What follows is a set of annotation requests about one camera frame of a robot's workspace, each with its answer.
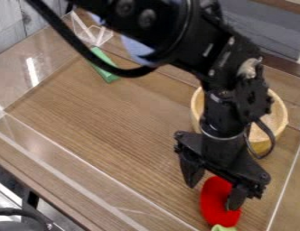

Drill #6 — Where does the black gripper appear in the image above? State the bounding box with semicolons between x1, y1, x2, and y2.
175;131;271;211

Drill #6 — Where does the red plush strawberry toy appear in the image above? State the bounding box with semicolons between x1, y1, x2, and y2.
200;176;243;227

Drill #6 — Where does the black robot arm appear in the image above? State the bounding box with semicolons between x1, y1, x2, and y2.
69;0;274;210

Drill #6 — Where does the wooden bowl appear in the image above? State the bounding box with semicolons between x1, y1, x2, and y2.
191;88;290;155

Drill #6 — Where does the green foam block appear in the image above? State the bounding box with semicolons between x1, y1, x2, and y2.
92;47;120;84

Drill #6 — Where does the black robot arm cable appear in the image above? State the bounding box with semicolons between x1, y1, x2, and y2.
25;0;157;79

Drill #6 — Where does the black table frame bracket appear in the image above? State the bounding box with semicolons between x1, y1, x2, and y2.
21;189;66;231

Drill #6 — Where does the clear acrylic corner bracket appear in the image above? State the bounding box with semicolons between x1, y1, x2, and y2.
70;12;115;47

